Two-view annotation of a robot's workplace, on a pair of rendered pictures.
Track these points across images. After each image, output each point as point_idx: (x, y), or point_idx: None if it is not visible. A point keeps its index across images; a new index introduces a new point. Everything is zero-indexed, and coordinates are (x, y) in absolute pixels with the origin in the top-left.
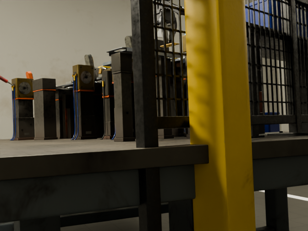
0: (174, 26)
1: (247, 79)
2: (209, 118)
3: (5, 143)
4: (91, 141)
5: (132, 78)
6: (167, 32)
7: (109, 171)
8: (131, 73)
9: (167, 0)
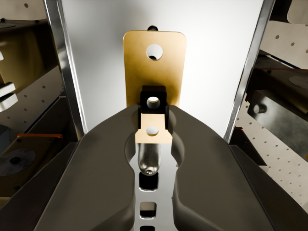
0: (49, 200)
1: None
2: None
3: (276, 169)
4: (294, 49)
5: (278, 71)
6: (182, 137)
7: None
8: (287, 76)
9: None
